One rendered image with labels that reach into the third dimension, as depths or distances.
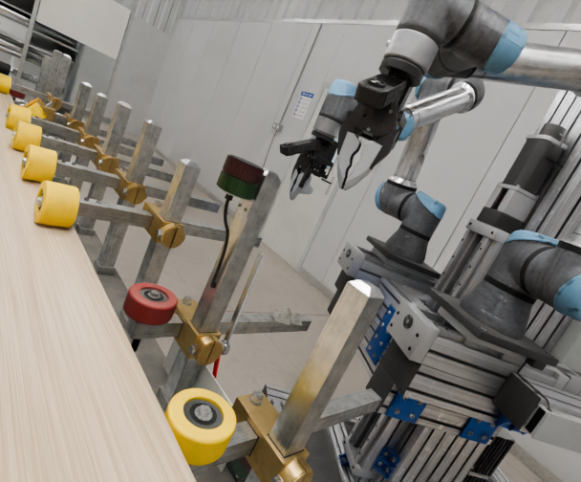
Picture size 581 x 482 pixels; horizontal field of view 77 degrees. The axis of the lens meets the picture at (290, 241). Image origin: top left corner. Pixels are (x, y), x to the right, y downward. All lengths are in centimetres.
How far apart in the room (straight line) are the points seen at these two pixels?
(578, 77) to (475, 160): 248
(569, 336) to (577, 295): 55
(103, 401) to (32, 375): 7
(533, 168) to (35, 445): 120
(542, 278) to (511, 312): 12
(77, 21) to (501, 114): 309
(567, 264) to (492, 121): 269
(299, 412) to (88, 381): 24
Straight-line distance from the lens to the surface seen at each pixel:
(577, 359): 141
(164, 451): 43
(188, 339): 68
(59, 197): 78
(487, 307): 96
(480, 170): 336
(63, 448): 41
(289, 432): 52
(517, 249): 97
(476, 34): 70
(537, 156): 125
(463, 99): 130
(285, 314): 86
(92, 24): 304
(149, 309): 62
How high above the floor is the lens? 121
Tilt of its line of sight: 13 degrees down
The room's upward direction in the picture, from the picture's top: 25 degrees clockwise
